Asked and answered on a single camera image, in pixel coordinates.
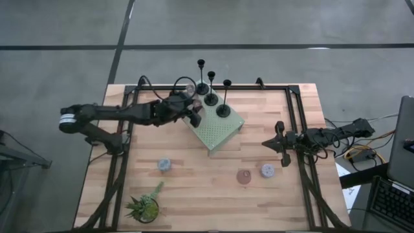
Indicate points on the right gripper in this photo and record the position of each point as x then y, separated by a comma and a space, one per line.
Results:
291, 142

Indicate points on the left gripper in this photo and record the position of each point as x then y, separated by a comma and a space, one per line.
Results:
174, 108

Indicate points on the speckled ceramic tealight holder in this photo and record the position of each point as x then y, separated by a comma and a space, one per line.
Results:
268, 170
164, 164

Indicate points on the tall black candlestick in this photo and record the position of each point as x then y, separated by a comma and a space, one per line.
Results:
202, 88
211, 100
223, 111

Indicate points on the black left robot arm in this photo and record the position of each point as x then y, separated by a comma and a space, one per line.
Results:
110, 113

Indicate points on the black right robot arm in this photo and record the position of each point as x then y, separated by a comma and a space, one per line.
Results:
362, 127

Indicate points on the green perforated metal shelf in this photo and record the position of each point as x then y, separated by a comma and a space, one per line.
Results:
220, 132

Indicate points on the black power adapter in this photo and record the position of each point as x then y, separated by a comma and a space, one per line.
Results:
360, 157

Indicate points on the white paper sheet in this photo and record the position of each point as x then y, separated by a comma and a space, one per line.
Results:
349, 194

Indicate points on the succulent plant in black pot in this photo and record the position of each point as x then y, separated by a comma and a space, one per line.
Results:
145, 210

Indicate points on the grey laptop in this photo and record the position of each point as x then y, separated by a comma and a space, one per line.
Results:
402, 145

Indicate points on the black keyboard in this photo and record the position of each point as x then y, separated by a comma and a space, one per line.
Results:
391, 204

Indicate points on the black and red device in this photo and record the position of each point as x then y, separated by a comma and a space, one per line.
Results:
409, 146

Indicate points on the grey metal stand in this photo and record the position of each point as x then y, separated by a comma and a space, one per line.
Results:
19, 158

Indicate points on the black metal table frame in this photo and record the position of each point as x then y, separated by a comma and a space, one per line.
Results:
246, 87

